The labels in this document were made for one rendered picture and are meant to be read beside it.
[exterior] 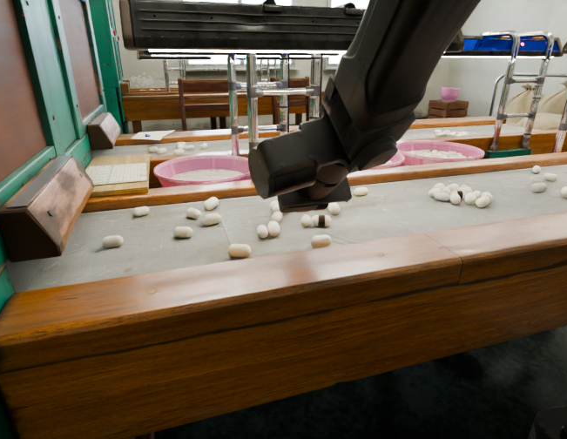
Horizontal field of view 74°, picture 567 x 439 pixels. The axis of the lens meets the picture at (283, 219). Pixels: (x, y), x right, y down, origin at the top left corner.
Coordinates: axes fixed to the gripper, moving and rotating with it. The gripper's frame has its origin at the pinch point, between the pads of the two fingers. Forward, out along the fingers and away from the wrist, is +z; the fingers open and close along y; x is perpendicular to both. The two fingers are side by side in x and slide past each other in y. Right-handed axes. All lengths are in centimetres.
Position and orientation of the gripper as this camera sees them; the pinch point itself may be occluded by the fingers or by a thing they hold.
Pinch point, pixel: (295, 203)
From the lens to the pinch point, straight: 59.8
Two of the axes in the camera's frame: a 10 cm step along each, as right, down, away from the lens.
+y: -9.5, 1.1, -2.8
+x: 1.8, 9.5, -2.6
